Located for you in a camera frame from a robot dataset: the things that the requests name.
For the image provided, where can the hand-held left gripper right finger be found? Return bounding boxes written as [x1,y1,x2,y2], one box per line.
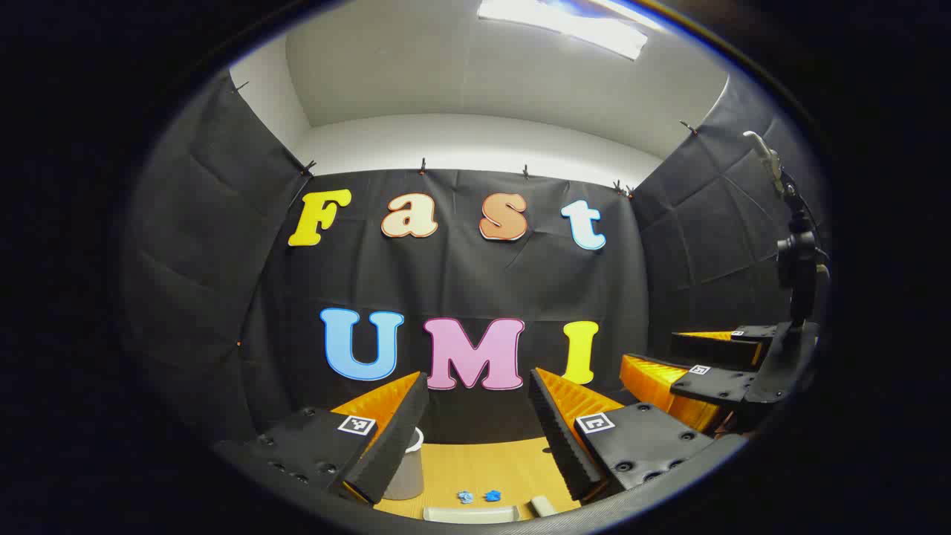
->
[528,366,747,506]

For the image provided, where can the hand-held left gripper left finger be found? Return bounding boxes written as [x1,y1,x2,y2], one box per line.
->
[212,370,432,508]

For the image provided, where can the grey garbage bin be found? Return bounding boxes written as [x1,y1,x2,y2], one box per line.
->
[383,426,426,501]

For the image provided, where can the grey dustpan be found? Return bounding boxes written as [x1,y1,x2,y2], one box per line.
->
[422,505,521,525]

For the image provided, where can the wooden desktop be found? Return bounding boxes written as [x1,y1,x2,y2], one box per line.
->
[375,437,584,521]

